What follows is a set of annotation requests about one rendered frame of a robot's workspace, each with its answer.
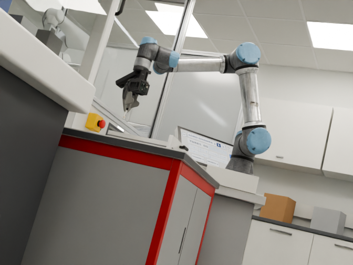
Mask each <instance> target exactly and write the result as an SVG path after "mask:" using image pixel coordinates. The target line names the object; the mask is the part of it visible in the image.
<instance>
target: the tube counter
mask: <svg viewBox="0 0 353 265"><path fill-rule="evenodd" d="M203 148H206V149H209V150H212V151H215V152H218V153H221V154H224V155H227V152H226V151H225V150H222V149H218V148H215V147H213V146H210V145H207V144H204V143H203Z"/></svg>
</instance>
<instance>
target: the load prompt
mask: <svg viewBox="0 0 353 265"><path fill-rule="evenodd" d="M187 135H188V137H190V138H192V139H195V140H198V141H201V142H204V143H206V144H209V145H212V146H215V147H219V148H222V149H224V150H226V146H225V145H224V144H221V143H219V142H216V141H212V140H209V139H207V138H204V137H201V136H198V135H195V134H192V133H190V132H187Z"/></svg>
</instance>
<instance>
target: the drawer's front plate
mask: <svg viewBox="0 0 353 265"><path fill-rule="evenodd" d="M179 146H183V144H182V143H181V142H180V141H179V140H177V139H176V138H175V137H174V136H173V135H169V139H168V143H167V147H166V148H171V149H172V148H173V149H176V150H181V151H185V152H186V153H188V152H187V151H186V150H185V149H180V148H179Z"/></svg>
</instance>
